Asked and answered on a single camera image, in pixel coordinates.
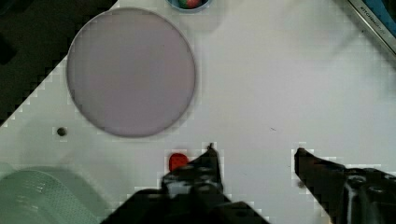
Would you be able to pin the small red strawberry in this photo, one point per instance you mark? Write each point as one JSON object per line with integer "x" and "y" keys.
{"x": 177, "y": 160}

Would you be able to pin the lilac round plate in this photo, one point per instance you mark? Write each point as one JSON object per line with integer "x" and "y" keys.
{"x": 131, "y": 72}

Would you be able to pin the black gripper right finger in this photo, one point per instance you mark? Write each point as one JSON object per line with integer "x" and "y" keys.
{"x": 348, "y": 195}

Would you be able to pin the red fruit in bowl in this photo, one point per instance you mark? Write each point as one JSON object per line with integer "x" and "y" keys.
{"x": 189, "y": 4}

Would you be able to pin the black toaster oven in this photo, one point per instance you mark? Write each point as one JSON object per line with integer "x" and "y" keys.
{"x": 377, "y": 20}

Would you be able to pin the green perforated colander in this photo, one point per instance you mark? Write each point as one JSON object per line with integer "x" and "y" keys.
{"x": 46, "y": 195}

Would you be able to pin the blue bowl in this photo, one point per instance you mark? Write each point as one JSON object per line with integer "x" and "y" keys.
{"x": 174, "y": 4}

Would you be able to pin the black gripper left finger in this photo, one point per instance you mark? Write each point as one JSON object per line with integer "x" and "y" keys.
{"x": 199, "y": 176}

